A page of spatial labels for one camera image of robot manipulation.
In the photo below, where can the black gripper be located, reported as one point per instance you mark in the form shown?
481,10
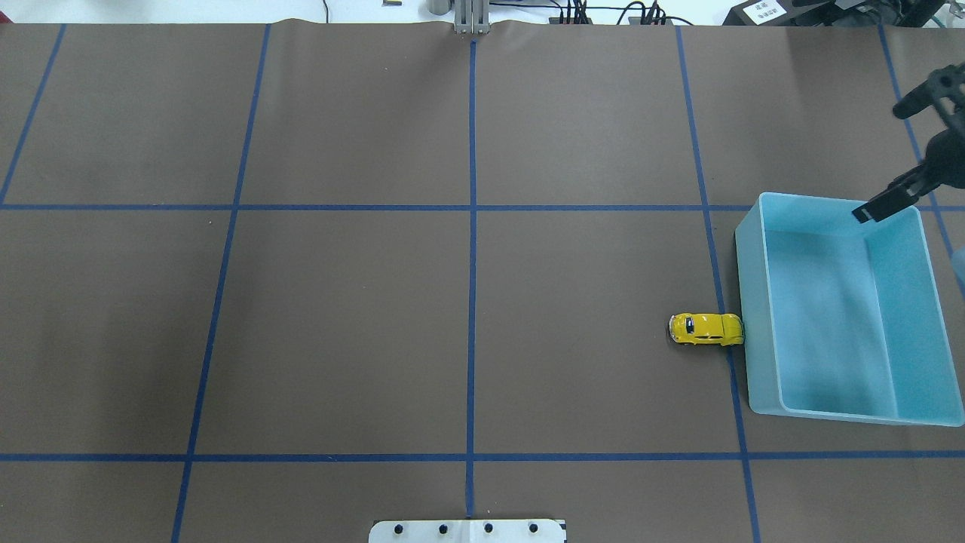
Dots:
945,153

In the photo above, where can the yellow beetle toy car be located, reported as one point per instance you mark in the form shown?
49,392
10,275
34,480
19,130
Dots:
706,329

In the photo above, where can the light blue plastic bin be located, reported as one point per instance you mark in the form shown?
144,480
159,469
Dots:
842,319

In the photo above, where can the black box with white label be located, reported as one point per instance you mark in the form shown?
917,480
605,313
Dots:
764,13

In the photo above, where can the white mounting plate with holes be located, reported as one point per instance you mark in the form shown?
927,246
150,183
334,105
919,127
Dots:
467,530

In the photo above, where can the grey metal camera post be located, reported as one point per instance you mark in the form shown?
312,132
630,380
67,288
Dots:
471,17

